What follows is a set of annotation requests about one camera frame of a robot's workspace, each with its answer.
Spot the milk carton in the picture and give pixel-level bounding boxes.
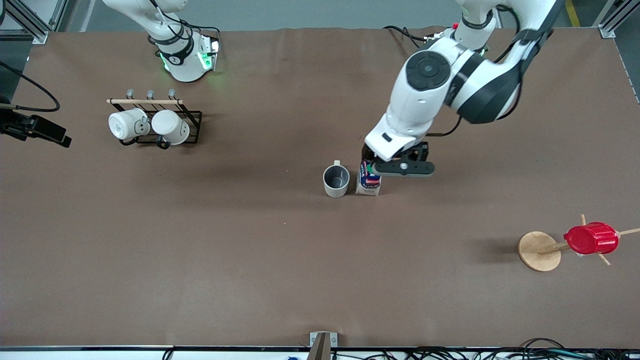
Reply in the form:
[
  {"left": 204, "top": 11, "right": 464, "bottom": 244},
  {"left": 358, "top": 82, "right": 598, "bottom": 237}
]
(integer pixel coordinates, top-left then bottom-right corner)
[{"left": 355, "top": 159, "right": 382, "bottom": 197}]

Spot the grey mug white handle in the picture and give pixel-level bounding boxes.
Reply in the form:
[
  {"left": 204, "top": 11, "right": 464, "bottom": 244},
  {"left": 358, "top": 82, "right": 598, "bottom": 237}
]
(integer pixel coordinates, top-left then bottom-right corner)
[{"left": 322, "top": 160, "right": 351, "bottom": 198}]

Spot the red plastic cup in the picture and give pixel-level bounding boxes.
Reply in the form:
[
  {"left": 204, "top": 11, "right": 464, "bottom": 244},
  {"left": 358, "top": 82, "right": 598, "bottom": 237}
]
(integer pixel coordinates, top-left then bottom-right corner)
[{"left": 563, "top": 222, "right": 620, "bottom": 256}]

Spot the brown table cover sheet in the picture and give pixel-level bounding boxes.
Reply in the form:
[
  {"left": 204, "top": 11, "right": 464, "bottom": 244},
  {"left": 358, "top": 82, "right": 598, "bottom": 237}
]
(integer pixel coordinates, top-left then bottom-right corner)
[{"left": 0, "top": 26, "right": 640, "bottom": 349}]

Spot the wooden mug tree stand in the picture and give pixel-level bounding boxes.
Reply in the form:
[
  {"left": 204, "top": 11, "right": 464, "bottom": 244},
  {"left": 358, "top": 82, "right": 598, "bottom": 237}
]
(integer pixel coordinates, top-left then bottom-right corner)
[{"left": 518, "top": 214, "right": 640, "bottom": 272}]

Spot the white mug face print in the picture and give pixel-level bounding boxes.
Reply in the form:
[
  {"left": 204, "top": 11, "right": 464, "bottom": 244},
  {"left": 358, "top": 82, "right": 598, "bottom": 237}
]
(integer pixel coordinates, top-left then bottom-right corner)
[{"left": 108, "top": 108, "right": 151, "bottom": 141}]

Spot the black arm base cable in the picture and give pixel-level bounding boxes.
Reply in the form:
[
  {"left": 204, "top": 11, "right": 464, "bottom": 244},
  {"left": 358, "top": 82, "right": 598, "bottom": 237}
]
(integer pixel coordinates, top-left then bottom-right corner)
[{"left": 382, "top": 25, "right": 448, "bottom": 48}]

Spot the black wire mug rack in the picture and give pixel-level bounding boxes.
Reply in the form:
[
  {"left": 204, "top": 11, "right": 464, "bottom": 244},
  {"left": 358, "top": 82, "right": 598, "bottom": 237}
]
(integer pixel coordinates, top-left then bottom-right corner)
[{"left": 106, "top": 89, "right": 203, "bottom": 150}]

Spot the metal table edge bracket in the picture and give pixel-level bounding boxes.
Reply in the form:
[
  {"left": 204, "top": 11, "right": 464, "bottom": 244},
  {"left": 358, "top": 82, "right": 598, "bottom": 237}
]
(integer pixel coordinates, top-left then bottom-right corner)
[{"left": 308, "top": 331, "right": 339, "bottom": 360}]

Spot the white mug black handle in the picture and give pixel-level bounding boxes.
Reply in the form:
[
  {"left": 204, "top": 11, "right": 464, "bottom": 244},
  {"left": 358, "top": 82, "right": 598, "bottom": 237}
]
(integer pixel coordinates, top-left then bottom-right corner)
[{"left": 151, "top": 109, "right": 191, "bottom": 150}]

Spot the black cable bundle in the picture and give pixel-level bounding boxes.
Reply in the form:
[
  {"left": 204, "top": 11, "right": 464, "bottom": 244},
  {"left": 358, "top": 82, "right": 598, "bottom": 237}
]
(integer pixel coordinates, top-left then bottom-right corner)
[{"left": 330, "top": 337, "right": 640, "bottom": 360}]

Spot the aluminium frame post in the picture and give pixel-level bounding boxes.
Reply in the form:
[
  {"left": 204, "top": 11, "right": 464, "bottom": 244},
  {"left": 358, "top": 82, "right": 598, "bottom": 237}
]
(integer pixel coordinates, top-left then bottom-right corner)
[
  {"left": 592, "top": 0, "right": 640, "bottom": 39},
  {"left": 0, "top": 0, "right": 51, "bottom": 45}
]

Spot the black camera cable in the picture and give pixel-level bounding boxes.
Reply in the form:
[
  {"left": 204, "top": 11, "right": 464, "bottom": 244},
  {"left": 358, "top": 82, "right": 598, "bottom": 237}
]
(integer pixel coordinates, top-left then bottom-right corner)
[{"left": 0, "top": 60, "right": 61, "bottom": 113}]

